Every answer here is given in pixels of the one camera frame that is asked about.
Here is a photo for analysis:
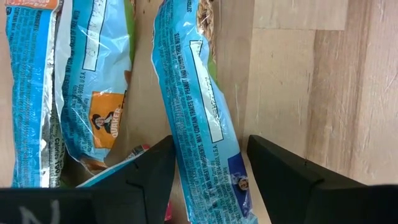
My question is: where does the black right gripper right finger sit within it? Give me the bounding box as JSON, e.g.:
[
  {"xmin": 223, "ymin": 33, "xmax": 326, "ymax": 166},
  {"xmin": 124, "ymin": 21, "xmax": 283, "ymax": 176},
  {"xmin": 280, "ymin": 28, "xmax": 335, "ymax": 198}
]
[{"xmin": 248, "ymin": 134, "xmax": 366, "ymax": 224}]

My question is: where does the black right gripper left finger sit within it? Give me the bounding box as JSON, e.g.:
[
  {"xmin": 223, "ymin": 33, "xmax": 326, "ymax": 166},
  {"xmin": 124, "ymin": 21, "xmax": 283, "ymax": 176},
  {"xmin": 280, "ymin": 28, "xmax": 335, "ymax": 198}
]
[{"xmin": 93, "ymin": 135, "xmax": 177, "ymax": 224}]

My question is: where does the blue orange-ended granola bar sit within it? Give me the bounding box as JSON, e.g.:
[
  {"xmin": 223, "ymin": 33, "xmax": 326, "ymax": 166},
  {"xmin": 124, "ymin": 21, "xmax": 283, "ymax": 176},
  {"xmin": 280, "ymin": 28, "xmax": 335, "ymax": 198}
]
[{"xmin": 4, "ymin": 0, "xmax": 65, "ymax": 189}]

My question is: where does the blue red-ended granola bar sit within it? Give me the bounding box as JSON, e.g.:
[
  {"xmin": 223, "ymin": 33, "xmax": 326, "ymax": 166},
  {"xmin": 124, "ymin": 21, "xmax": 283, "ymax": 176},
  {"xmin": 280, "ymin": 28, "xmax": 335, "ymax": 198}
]
[{"xmin": 75, "ymin": 144, "xmax": 174, "ymax": 222}]

